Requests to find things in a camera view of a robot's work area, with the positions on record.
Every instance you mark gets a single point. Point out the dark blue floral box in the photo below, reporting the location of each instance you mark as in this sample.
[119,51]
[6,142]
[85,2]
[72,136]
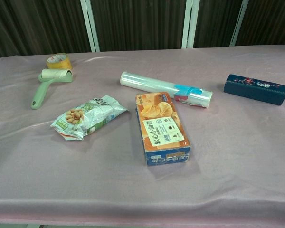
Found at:
[251,92]

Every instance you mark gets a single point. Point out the orange cookie box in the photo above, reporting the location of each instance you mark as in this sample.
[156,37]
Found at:
[161,128]

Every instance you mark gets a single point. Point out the clear cling film roll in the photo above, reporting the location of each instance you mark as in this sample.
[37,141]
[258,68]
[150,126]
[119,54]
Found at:
[145,83]

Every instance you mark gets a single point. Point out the green white nut snack bag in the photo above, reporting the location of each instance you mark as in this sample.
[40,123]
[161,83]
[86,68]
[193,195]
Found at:
[85,118]

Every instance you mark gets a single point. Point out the pink tablecloth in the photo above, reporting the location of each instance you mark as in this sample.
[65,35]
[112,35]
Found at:
[133,190]

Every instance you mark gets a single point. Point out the yellow packing tape roll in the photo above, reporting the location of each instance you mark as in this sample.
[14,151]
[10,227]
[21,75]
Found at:
[59,63]

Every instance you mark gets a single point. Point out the green lint roller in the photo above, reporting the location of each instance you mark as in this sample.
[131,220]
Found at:
[41,90]

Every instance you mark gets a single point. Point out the white partition post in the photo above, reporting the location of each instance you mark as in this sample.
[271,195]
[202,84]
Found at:
[90,26]
[189,23]
[238,23]

